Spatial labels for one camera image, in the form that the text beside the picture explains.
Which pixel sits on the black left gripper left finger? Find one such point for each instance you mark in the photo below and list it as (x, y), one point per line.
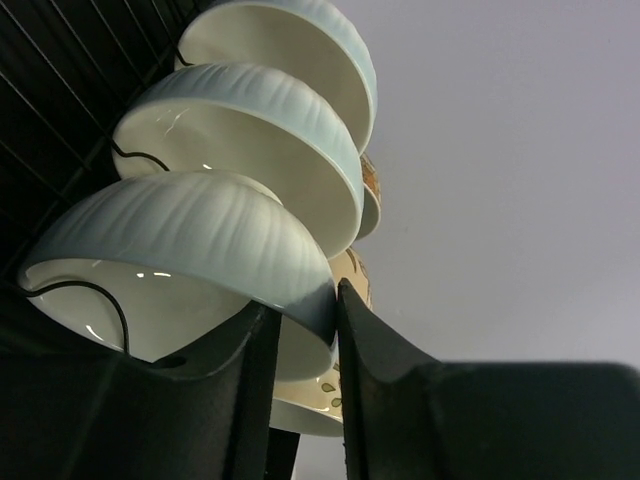
(199, 413)

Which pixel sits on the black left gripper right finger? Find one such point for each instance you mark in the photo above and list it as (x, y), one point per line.
(410, 416)

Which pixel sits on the light blue ribbed bowl front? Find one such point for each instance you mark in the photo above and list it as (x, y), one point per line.
(150, 264)

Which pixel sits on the light blue ribbed bowl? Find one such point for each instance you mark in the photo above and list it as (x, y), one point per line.
(256, 121)
(313, 41)
(150, 264)

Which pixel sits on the orange flower beige bowl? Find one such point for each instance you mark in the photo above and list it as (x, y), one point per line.
(314, 407)

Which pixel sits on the beige leaf pattern bowl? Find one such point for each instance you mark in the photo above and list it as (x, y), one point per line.
(371, 214)

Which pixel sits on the light blue ribbed bowl middle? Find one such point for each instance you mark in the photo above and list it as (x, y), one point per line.
(256, 121)

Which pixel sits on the light blue ribbed bowl back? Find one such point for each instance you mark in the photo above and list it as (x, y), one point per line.
(313, 41)

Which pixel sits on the black wire dish rack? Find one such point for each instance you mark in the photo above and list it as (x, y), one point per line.
(69, 71)

